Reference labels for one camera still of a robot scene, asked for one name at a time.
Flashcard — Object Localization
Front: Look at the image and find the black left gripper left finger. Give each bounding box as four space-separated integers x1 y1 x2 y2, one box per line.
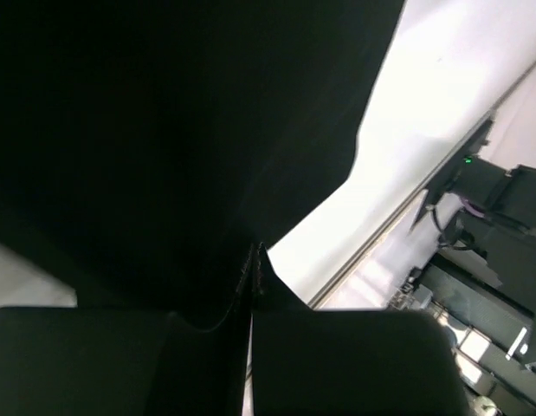
144 246 255 415

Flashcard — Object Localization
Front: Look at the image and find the aluminium table edge rail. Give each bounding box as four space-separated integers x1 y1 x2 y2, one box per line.
307 59 536 309

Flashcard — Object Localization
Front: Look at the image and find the black skirt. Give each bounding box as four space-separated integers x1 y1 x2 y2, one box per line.
0 1 403 327

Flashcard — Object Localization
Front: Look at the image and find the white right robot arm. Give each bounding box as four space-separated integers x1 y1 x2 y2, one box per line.
424 156 536 290

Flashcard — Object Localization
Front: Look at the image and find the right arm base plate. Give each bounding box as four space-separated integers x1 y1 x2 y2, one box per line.
411 111 494 228

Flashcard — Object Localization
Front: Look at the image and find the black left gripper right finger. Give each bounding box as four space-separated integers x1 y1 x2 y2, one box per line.
251 243 470 415

